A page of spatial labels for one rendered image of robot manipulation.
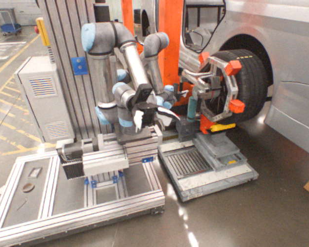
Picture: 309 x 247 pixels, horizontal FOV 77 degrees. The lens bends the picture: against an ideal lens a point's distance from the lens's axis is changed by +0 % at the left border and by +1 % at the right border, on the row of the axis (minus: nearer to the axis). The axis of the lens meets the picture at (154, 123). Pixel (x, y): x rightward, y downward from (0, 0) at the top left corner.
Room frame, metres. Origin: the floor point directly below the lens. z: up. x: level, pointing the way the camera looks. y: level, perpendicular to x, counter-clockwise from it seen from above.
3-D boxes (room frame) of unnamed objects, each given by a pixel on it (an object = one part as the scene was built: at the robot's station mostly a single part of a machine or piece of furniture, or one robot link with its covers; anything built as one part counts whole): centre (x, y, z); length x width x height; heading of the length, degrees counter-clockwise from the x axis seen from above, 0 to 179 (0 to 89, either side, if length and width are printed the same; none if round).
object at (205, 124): (1.63, -0.56, 0.48); 0.16 x 0.12 x 0.17; 108
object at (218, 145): (1.67, -0.69, 0.32); 0.40 x 0.30 x 0.28; 18
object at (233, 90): (1.62, -0.53, 0.85); 0.54 x 0.07 x 0.54; 18
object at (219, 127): (1.53, -0.66, 0.51); 0.29 x 0.06 x 0.06; 108
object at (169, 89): (1.42, -0.11, 0.91); 0.11 x 0.08 x 0.11; 148
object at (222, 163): (1.63, -0.70, 0.13); 0.50 x 0.36 x 0.10; 18
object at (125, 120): (0.78, 0.12, 1.12); 0.11 x 0.08 x 0.11; 121
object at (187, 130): (1.87, -0.47, 0.26); 0.42 x 0.18 x 0.35; 108
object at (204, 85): (1.48, -0.44, 1.03); 0.19 x 0.18 x 0.11; 108
